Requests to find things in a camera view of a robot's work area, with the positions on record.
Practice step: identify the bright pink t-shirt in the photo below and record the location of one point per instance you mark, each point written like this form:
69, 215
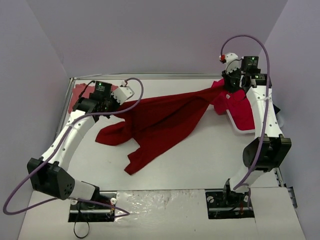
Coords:
238, 109

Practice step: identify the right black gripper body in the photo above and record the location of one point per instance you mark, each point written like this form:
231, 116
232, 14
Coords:
231, 81

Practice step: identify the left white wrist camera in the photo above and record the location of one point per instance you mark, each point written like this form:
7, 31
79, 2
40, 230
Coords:
122, 93

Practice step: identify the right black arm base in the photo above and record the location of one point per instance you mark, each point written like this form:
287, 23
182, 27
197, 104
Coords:
224, 204

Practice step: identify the black garment in basket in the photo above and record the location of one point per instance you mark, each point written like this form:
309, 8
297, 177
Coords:
276, 110

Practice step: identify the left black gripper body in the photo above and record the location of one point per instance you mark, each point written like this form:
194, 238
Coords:
108, 107

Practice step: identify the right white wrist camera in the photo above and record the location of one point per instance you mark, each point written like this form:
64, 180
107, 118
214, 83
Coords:
231, 61

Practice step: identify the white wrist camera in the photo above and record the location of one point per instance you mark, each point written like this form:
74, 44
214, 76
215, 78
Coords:
231, 61
122, 93

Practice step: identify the dark red t-shirt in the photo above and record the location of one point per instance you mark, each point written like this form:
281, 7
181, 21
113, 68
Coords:
157, 124

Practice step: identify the folded salmon pink t-shirt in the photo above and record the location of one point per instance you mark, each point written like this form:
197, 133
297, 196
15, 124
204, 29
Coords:
85, 98

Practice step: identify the white plastic laundry basket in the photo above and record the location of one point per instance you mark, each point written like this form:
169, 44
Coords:
241, 121

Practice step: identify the white foreground cover board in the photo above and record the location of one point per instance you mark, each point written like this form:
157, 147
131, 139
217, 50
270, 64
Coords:
170, 215

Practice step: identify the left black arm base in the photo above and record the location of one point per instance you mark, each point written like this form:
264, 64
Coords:
84, 212

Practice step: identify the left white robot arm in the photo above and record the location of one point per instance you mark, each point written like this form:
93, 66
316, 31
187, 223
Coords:
49, 173

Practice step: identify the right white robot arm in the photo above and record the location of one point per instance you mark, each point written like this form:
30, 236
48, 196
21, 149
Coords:
269, 147

